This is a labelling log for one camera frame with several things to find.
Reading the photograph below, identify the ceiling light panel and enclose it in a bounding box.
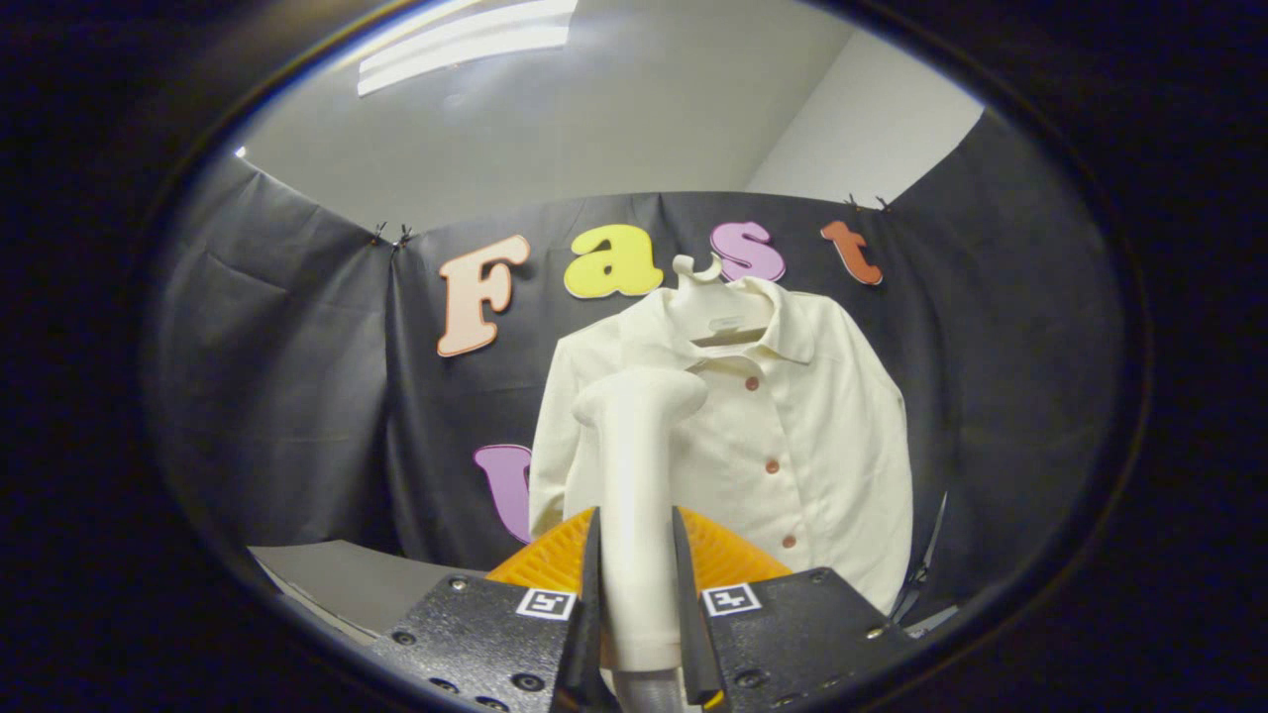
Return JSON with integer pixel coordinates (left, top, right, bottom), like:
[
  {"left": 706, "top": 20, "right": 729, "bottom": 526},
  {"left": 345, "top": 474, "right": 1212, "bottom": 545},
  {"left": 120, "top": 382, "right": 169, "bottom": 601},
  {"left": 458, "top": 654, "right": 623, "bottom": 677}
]
[{"left": 357, "top": 0, "right": 579, "bottom": 97}]

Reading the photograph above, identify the grey cabinet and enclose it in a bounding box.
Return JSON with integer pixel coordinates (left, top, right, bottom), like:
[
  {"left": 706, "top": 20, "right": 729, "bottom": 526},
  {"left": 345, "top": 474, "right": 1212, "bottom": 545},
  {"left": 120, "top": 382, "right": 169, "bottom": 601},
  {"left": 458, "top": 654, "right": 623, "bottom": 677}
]
[{"left": 248, "top": 540, "right": 488, "bottom": 647}]

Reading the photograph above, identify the cream button-up shirt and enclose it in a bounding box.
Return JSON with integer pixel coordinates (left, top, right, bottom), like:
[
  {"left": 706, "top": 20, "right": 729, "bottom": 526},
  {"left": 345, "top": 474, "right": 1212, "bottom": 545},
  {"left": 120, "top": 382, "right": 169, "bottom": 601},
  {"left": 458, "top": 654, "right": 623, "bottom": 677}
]
[{"left": 528, "top": 277, "right": 914, "bottom": 615}]

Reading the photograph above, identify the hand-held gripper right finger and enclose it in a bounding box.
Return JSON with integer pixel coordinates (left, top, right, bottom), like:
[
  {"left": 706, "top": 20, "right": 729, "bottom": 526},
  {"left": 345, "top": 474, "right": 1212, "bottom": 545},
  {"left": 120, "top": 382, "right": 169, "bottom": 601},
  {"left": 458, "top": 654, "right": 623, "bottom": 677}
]
[{"left": 672, "top": 507, "right": 912, "bottom": 713}]

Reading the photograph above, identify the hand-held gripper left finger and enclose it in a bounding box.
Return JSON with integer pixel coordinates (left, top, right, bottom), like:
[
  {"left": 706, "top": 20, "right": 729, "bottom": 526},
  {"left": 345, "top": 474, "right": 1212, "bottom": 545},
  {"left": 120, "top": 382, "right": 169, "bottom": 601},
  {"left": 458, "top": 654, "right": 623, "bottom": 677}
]
[{"left": 371, "top": 507, "right": 603, "bottom": 713}]

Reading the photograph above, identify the white plastic hanger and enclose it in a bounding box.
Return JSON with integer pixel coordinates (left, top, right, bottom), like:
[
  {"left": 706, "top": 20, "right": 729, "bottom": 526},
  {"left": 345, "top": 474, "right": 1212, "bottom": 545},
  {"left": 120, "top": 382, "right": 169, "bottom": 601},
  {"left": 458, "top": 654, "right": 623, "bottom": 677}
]
[{"left": 666, "top": 255, "right": 774, "bottom": 348}]

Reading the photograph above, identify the black backdrop cloth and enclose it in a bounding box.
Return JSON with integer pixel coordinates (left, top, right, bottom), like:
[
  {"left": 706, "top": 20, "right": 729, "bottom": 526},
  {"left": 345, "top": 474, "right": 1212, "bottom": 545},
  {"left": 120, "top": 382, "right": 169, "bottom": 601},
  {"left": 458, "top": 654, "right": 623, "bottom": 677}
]
[{"left": 149, "top": 109, "right": 1130, "bottom": 635}]

